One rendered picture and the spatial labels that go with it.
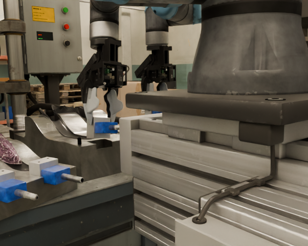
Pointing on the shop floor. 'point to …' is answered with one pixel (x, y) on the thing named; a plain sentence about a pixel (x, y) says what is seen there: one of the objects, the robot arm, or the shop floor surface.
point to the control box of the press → (51, 43)
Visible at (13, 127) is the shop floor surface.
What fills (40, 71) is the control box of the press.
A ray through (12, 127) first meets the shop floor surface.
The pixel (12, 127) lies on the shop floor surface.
